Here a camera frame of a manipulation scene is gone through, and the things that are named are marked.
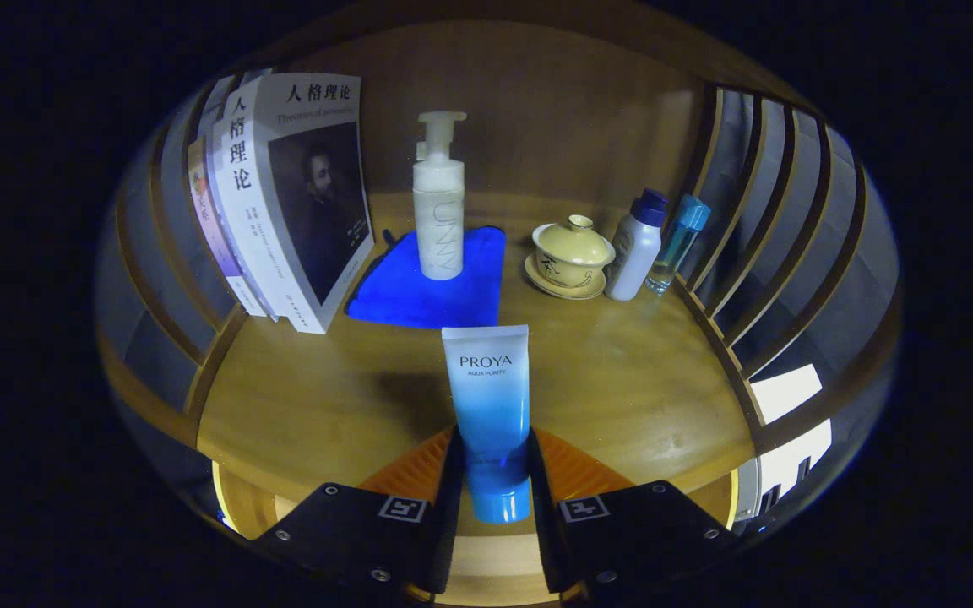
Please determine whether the wooden countertop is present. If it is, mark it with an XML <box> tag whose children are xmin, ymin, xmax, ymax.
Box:
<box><xmin>198</xmin><ymin>193</ymin><xmax>758</xmax><ymax>508</ymax></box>

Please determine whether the thick white portrait book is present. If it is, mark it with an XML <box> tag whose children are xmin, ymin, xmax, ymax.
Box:
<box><xmin>212</xmin><ymin>73</ymin><xmax>376</xmax><ymax>335</ymax></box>

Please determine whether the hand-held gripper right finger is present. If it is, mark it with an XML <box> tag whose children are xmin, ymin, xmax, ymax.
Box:
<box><xmin>527</xmin><ymin>426</ymin><xmax>741</xmax><ymax>605</ymax></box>

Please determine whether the yellow saucer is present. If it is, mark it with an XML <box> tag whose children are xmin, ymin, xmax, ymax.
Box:
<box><xmin>525</xmin><ymin>253</ymin><xmax>607</xmax><ymax>301</ymax></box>

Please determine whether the clear teal bottle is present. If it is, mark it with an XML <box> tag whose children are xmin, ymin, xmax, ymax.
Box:
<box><xmin>645</xmin><ymin>194</ymin><xmax>713</xmax><ymax>296</ymax></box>

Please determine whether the blue cosmetic tube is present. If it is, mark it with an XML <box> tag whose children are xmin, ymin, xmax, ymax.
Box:
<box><xmin>441</xmin><ymin>325</ymin><xmax>533</xmax><ymax>524</ymax></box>

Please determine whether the white bottle with blue cap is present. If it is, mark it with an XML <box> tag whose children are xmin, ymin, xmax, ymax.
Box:
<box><xmin>604</xmin><ymin>188</ymin><xmax>671</xmax><ymax>302</ymax></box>

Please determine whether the purple book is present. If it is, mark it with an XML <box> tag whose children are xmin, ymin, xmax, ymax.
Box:
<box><xmin>187</xmin><ymin>135</ymin><xmax>268</xmax><ymax>318</ymax></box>

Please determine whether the brown wooden cabinet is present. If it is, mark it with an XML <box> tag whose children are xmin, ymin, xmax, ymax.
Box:
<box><xmin>94</xmin><ymin>4</ymin><xmax>905</xmax><ymax>558</ymax></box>

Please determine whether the blue folded cloth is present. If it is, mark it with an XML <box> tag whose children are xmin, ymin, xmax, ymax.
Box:
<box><xmin>346</xmin><ymin>225</ymin><xmax>508</xmax><ymax>330</ymax></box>

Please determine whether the yellow lidded teacup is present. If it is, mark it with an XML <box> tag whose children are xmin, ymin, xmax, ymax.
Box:
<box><xmin>532</xmin><ymin>214</ymin><xmax>617</xmax><ymax>288</ymax></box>

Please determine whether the thin white book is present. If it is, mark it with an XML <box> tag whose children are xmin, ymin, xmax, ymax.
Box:
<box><xmin>199</xmin><ymin>72</ymin><xmax>280</xmax><ymax>320</ymax></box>

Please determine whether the white pump bottle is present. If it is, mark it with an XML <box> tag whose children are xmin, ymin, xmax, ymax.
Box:
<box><xmin>412</xmin><ymin>111</ymin><xmax>468</xmax><ymax>281</ymax></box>

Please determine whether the black backdrop cloth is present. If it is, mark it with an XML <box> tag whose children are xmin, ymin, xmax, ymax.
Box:
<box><xmin>94</xmin><ymin>84</ymin><xmax>905</xmax><ymax>474</ymax></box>

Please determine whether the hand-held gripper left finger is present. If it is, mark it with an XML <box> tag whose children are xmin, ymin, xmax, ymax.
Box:
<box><xmin>250</xmin><ymin>426</ymin><xmax>464</xmax><ymax>605</ymax></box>

